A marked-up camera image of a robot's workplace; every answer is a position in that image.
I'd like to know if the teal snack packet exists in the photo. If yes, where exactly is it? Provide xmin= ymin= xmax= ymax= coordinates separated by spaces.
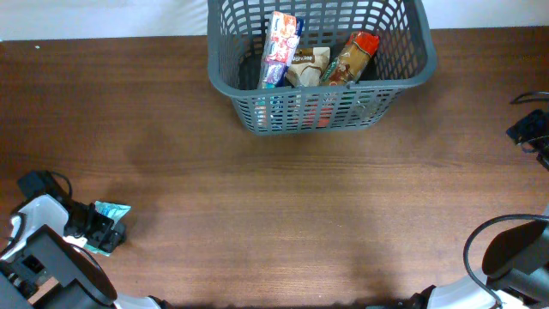
xmin=84 ymin=201 xmax=131 ymax=257

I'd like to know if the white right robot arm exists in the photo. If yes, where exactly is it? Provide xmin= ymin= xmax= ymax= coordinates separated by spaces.
xmin=402 ymin=212 xmax=548 ymax=309

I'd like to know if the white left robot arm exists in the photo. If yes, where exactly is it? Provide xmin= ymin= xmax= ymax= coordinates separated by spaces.
xmin=1 ymin=170 xmax=170 ymax=309

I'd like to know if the red spaghetti packet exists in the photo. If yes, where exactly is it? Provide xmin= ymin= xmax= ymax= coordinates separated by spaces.
xmin=319 ymin=31 xmax=381 ymax=128

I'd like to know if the grey plastic lattice basket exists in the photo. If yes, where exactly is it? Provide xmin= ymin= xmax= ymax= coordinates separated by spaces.
xmin=208 ymin=0 xmax=437 ymax=136

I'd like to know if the Kleenex tissue multipack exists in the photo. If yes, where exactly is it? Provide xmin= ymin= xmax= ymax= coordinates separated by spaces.
xmin=257 ymin=11 xmax=305 ymax=89

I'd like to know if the beige brown snack pouch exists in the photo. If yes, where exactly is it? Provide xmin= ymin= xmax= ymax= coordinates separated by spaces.
xmin=286 ymin=47 xmax=330 ymax=87

